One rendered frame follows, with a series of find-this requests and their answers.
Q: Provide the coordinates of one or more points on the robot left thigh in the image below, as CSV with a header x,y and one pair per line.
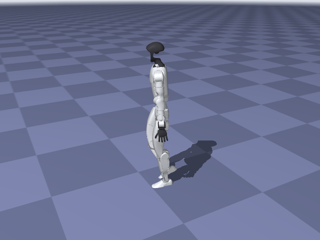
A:
x,y
158,146

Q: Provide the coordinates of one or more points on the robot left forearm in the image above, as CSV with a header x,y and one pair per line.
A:
x,y
160,112

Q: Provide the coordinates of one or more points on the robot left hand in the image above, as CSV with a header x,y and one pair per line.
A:
x,y
161,133

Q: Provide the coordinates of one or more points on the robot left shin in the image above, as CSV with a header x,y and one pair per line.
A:
x,y
163,164

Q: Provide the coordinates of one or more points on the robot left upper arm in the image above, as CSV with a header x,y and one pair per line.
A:
x,y
158,78

